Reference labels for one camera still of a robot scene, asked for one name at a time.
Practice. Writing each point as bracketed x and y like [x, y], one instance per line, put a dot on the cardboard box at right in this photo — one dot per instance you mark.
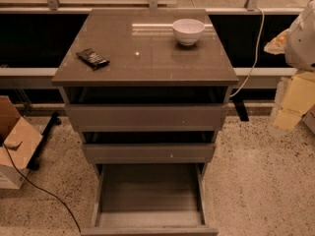
[309, 119]

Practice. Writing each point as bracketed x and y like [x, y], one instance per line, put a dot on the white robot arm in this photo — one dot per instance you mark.
[299, 51]

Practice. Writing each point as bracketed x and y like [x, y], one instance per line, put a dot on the grey middle drawer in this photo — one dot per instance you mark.
[155, 153]

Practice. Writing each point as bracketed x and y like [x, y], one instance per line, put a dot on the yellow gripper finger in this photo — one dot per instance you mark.
[277, 44]
[295, 96]

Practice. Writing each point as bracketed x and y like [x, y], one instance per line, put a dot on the grey open bottom drawer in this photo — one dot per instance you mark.
[150, 200]

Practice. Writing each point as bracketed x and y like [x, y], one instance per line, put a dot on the black stand leg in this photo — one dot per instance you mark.
[34, 162]
[240, 109]

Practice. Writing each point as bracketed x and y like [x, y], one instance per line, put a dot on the black stand leg left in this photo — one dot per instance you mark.
[34, 162]

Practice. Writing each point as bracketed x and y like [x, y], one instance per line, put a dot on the open cardboard box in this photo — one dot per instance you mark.
[21, 139]

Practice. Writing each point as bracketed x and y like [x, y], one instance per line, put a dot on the black stand leg right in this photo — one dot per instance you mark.
[240, 109]

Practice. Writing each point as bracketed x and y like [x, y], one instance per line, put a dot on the grey top drawer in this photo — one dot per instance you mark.
[146, 118]

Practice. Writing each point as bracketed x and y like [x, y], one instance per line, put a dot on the white ceramic bowl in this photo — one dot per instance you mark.
[188, 31]

